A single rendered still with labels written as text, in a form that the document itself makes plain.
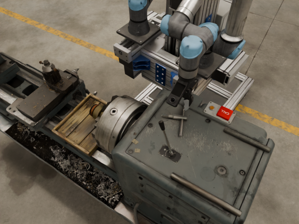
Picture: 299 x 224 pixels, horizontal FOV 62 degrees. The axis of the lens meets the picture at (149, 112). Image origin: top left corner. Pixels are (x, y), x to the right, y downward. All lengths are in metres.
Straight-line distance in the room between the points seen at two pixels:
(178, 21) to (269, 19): 3.40
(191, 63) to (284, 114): 2.22
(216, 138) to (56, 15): 3.65
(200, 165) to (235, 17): 0.70
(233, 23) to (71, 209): 1.89
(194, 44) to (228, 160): 0.49
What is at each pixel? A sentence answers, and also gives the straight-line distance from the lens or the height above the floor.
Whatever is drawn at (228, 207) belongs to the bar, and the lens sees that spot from 0.99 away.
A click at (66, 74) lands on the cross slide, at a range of 1.84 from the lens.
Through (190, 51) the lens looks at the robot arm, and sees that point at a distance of 0.88.
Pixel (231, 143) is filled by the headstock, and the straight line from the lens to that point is 1.12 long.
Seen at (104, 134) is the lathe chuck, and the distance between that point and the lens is 1.22.
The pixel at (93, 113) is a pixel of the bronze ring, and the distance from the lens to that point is 1.38.
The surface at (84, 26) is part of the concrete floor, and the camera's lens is 4.01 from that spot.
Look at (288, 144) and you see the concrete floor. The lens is 2.84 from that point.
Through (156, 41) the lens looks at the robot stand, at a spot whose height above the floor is 1.07.
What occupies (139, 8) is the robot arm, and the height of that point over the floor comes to 1.35.
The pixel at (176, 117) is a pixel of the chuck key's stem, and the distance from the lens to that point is 1.13.
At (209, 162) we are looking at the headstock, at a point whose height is 1.25.
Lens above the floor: 2.19
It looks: 54 degrees down
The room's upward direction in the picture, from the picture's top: 1 degrees counter-clockwise
